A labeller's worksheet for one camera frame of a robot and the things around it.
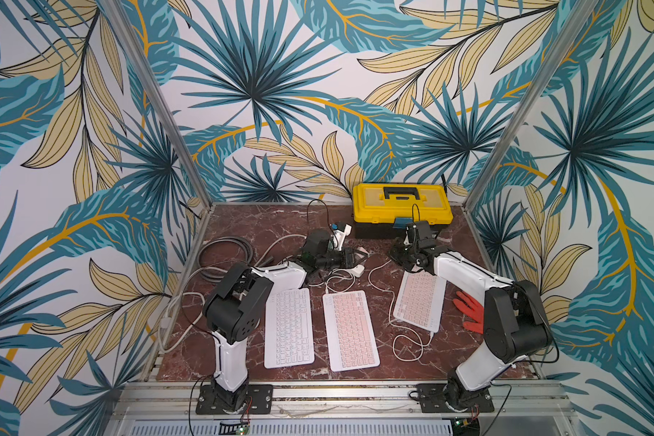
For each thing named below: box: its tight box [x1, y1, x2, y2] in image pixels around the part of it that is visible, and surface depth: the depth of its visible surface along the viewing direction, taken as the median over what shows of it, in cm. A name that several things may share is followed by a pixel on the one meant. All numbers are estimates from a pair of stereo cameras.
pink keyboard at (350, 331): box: [322, 289, 381, 373], surface depth 87 cm
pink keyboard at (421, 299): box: [393, 264, 447, 334], surface depth 93 cm
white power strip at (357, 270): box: [346, 264, 366, 278], surface depth 99 cm
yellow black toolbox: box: [352, 182, 454, 239], surface depth 100 cm
